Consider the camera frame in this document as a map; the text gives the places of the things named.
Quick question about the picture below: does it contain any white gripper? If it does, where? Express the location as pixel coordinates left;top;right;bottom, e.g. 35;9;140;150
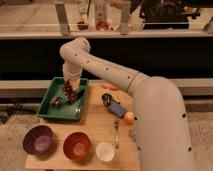
62;63;82;90

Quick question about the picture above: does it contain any dark purple grape bunch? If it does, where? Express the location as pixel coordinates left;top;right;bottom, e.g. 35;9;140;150
63;80;78;104

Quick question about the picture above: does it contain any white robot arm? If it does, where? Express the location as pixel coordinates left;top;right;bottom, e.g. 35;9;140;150
60;37;197;171

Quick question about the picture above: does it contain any green plastic tray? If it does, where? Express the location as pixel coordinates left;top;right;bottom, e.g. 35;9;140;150
37;77;89;122

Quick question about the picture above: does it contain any dark green marker pen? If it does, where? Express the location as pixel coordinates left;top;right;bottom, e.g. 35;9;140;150
77;88;85;96

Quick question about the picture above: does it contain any small dark toy car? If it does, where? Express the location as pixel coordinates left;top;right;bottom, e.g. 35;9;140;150
50;96;64;108

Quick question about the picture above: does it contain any orange carrot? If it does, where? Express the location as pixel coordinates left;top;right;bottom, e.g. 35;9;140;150
101;84;118;91

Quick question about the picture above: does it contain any dark round lid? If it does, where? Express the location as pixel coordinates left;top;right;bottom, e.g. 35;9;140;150
102;93;112;106

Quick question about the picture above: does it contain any dark red cup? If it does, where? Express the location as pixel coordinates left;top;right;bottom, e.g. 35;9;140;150
77;21;89;31

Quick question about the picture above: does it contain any white bottle red base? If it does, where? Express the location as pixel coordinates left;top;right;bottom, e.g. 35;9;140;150
94;0;109;30

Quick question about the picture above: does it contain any blue can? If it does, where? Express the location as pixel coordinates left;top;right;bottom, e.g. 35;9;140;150
108;102;127;118

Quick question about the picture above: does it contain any silver fork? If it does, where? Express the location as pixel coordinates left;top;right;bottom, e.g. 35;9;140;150
114;120;119;149

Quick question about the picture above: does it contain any orange bowl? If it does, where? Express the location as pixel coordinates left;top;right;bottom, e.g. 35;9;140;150
63;132;91;161

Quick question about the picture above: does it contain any wooden board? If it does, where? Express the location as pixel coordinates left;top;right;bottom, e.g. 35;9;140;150
25;82;140;171

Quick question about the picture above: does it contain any orange fruit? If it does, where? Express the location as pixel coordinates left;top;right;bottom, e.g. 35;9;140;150
123;112;134;125

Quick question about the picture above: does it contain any purple bowl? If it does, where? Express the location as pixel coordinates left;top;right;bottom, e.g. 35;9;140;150
23;125;54;155

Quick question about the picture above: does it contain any light blue cloth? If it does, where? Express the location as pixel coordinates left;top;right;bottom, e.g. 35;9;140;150
129;129;136;141

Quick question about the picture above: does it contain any white cup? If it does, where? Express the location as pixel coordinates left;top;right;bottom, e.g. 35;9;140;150
96;142;115;162

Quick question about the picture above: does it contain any black machine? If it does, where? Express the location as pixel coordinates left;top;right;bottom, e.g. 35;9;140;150
140;0;200;29

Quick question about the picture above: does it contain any grey post left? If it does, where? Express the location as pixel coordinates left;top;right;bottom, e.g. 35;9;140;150
55;1;70;36

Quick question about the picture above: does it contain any grey post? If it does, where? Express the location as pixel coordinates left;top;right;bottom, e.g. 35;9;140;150
120;0;131;35
55;1;70;36

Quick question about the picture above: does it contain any black chain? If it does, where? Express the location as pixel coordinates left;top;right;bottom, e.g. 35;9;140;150
0;98;24;125

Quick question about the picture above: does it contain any grey post right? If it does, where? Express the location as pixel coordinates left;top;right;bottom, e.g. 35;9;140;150
120;0;131;35

